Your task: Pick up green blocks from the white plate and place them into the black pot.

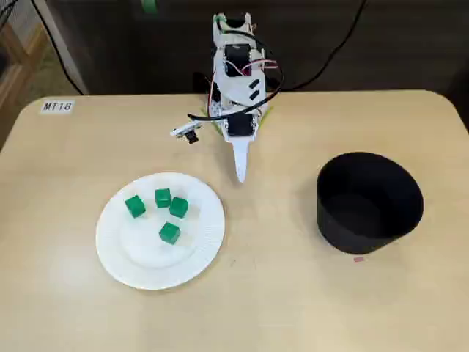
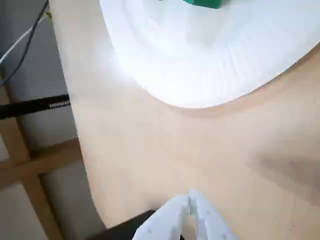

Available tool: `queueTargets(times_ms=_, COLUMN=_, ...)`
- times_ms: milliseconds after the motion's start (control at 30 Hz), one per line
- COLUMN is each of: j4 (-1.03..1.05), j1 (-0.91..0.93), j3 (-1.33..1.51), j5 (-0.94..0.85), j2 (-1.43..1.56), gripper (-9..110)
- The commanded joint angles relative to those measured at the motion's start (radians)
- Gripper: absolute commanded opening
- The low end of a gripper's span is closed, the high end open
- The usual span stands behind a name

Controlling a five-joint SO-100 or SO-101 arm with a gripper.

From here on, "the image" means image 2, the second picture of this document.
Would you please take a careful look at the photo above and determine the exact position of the light wooden shelf frame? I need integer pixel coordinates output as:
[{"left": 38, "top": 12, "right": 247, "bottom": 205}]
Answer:
[{"left": 0, "top": 84, "right": 85, "bottom": 240}]

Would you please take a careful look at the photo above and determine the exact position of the white paper plate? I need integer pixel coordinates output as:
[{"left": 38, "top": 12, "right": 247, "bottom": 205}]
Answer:
[{"left": 99, "top": 0, "right": 320, "bottom": 109}]

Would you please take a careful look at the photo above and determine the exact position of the green block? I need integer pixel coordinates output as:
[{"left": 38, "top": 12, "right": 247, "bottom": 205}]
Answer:
[{"left": 183, "top": 0, "right": 223, "bottom": 10}]

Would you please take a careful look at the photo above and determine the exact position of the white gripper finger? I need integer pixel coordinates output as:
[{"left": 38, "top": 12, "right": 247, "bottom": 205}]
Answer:
[
  {"left": 134, "top": 195, "right": 190, "bottom": 240},
  {"left": 188, "top": 188, "right": 238, "bottom": 240}
]

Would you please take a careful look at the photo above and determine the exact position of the thin grey cable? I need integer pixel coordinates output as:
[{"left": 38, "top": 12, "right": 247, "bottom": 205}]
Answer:
[{"left": 0, "top": 11, "right": 52, "bottom": 65}]

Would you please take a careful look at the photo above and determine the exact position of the black bar with white print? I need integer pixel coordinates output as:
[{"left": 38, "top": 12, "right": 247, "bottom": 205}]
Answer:
[{"left": 0, "top": 94, "right": 71, "bottom": 120}]

